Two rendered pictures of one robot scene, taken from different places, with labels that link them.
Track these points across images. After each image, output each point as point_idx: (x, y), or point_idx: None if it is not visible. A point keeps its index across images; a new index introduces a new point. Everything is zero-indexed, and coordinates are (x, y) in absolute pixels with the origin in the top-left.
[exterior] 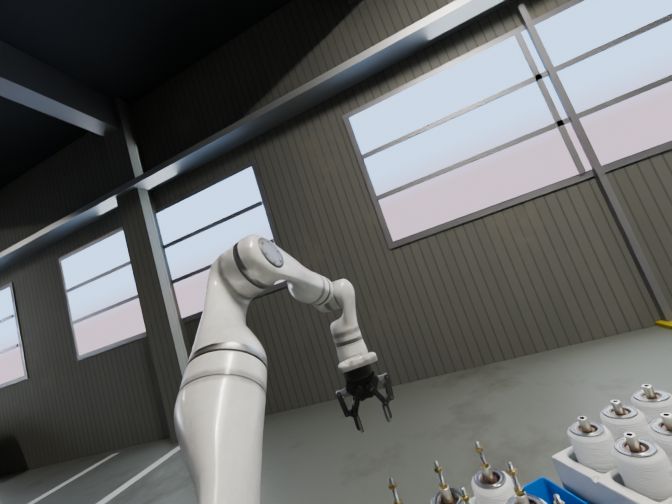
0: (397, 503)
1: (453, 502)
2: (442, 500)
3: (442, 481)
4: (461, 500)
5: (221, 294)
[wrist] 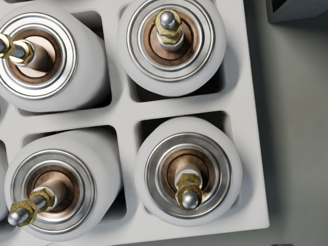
0: (190, 174)
1: (45, 176)
2: (68, 198)
3: (36, 197)
4: (23, 168)
5: None
